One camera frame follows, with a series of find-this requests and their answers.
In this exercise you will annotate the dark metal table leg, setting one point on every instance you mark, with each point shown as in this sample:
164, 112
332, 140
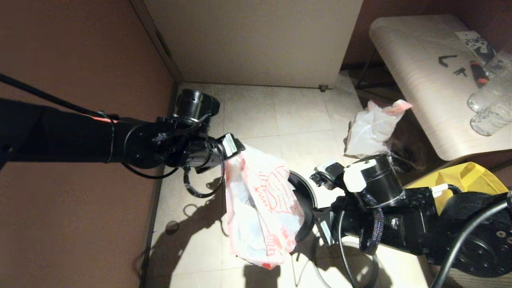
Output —
364, 72

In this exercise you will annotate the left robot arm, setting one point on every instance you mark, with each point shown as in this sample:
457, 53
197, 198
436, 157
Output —
60, 136

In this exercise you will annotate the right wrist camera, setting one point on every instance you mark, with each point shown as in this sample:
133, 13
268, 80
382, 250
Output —
376, 176

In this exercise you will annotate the used white bin liner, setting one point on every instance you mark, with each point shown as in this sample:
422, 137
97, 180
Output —
368, 132

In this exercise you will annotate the ribbed beige cushion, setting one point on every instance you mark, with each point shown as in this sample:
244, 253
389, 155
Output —
472, 283

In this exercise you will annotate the light wood-grain table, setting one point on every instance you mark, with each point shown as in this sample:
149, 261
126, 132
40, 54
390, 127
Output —
420, 80

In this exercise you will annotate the printed white card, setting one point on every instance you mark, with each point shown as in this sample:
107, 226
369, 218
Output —
474, 44

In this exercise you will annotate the black trash bin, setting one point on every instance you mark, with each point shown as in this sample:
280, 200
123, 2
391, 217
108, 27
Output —
306, 200

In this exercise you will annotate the small round floor disc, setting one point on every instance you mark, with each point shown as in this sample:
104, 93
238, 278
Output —
172, 227

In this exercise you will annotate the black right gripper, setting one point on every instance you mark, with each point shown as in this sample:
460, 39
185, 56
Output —
400, 224

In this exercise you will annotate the small metal cabinet foot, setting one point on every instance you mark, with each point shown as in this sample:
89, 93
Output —
323, 88

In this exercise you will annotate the crumpled clear plastic wrap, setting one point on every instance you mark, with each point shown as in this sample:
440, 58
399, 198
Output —
408, 162

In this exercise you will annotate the black and red marker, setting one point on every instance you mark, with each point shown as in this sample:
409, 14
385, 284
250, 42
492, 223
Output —
478, 76

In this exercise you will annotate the yellow tote bag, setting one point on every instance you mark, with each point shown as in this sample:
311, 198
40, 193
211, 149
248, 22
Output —
472, 176

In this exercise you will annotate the white cabinet panel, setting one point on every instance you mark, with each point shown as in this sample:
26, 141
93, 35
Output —
256, 40

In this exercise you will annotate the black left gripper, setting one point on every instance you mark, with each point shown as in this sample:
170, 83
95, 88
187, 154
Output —
218, 152

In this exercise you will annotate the clear red-print plastic bag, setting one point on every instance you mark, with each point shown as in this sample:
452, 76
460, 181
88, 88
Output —
260, 208

